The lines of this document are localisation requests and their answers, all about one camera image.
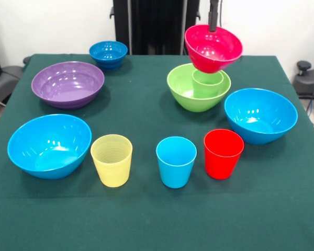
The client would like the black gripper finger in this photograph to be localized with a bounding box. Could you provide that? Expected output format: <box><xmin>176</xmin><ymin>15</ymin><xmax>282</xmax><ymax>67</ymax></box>
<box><xmin>208</xmin><ymin>0</ymin><xmax>221</xmax><ymax>33</ymax></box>

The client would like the pink bowl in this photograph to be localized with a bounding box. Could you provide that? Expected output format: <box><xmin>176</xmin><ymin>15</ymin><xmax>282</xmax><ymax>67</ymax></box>
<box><xmin>184</xmin><ymin>24</ymin><xmax>243</xmax><ymax>74</ymax></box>

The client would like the green bowl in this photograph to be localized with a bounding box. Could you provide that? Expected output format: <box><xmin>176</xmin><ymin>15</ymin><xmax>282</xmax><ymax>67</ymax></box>
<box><xmin>166</xmin><ymin>62</ymin><xmax>232</xmax><ymax>113</ymax></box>

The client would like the large light blue bowl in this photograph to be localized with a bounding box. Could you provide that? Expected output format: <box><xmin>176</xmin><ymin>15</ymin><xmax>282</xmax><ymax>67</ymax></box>
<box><xmin>223</xmin><ymin>88</ymin><xmax>299</xmax><ymax>145</ymax></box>
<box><xmin>7</xmin><ymin>113</ymin><xmax>93</xmax><ymax>180</ymax></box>

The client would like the small dark blue bowl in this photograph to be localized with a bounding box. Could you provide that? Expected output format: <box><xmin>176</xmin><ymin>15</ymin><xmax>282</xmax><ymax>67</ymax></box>
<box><xmin>88</xmin><ymin>40</ymin><xmax>128</xmax><ymax>72</ymax></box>

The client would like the purple bowl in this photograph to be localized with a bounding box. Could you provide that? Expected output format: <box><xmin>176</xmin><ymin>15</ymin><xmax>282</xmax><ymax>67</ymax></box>
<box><xmin>31</xmin><ymin>61</ymin><xmax>105</xmax><ymax>110</ymax></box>

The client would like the red cup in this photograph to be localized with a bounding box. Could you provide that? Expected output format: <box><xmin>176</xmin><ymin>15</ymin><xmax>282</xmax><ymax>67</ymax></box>
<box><xmin>204</xmin><ymin>129</ymin><xmax>245</xmax><ymax>180</ymax></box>

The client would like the light blue cup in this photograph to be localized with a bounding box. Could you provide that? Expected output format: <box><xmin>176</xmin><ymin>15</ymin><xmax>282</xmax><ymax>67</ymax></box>
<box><xmin>155</xmin><ymin>136</ymin><xmax>197</xmax><ymax>189</ymax></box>

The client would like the yellow cup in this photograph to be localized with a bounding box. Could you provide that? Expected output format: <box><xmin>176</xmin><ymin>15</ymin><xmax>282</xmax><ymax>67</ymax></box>
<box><xmin>90</xmin><ymin>134</ymin><xmax>133</xmax><ymax>188</ymax></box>

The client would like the dark green tablecloth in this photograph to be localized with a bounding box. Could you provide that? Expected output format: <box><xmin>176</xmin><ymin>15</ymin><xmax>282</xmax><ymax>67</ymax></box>
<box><xmin>0</xmin><ymin>53</ymin><xmax>314</xmax><ymax>251</ymax></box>

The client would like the black wall cable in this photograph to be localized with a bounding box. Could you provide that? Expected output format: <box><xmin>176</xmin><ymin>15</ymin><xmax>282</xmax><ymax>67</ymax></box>
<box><xmin>219</xmin><ymin>0</ymin><xmax>226</xmax><ymax>28</ymax></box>

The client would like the grey pedestal foot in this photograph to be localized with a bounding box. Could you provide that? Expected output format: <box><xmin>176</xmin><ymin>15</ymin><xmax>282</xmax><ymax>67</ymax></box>
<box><xmin>292</xmin><ymin>60</ymin><xmax>314</xmax><ymax>96</ymax></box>
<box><xmin>0</xmin><ymin>65</ymin><xmax>25</xmax><ymax>105</ymax></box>

